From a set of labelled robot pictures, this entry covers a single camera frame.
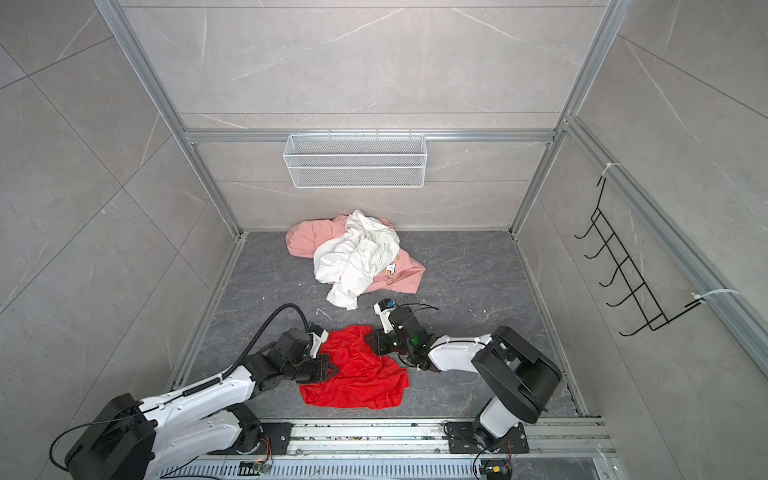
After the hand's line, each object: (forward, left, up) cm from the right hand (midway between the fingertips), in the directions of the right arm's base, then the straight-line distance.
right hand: (367, 335), depth 87 cm
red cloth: (-13, 0, 0) cm, 13 cm away
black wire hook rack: (-4, -61, +28) cm, 67 cm away
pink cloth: (+24, -12, -3) cm, 27 cm away
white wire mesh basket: (+52, +3, +26) cm, 58 cm away
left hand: (-8, +8, -1) cm, 11 cm away
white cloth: (+24, +5, +6) cm, 25 cm away
